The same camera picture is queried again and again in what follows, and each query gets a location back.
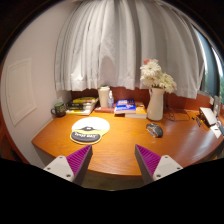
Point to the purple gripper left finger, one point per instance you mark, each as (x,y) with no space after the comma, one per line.
(73,167)

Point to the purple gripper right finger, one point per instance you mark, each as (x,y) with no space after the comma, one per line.
(154,167)

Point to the grey computer mouse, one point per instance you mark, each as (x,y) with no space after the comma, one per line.
(155,130)

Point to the round white mouse pad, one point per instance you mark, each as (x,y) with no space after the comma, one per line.
(89,130)

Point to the orange yellow book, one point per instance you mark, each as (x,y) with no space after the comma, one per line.
(140,111)

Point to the white ceramic vase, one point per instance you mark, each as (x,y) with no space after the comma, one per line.
(155,106)

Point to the dark green mug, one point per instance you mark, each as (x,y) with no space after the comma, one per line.
(59,109)

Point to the stack of dark books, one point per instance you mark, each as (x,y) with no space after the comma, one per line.
(81,106)

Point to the red flat book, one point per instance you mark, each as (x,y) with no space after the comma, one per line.
(104,110)

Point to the blue book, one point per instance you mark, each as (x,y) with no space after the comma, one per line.
(125,106)

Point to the small clear bottle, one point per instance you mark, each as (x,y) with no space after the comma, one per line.
(110,100)

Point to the white electronic device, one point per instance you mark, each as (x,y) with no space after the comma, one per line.
(208,115)

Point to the white tumbler cup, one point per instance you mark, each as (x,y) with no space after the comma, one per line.
(103,93)

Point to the white and pink flowers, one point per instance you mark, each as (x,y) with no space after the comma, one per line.
(152,76)

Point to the white curtain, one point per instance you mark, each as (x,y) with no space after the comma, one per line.
(104,42)

